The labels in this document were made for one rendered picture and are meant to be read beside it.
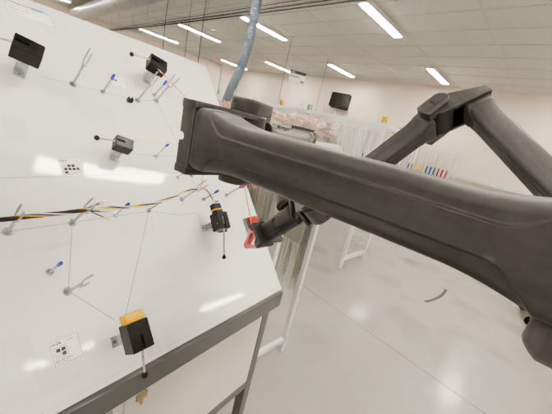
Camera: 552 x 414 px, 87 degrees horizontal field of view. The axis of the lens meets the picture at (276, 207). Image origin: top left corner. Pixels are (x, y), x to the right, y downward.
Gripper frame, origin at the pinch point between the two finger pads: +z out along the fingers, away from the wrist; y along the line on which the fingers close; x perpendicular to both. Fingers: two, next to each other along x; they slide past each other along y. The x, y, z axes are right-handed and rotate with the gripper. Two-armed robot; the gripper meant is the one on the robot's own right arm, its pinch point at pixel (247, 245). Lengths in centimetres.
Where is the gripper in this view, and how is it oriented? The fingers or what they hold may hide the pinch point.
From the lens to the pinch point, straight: 86.7
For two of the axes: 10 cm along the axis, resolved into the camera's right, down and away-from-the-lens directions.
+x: 3.8, 8.8, -3.0
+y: -6.3, 0.1, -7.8
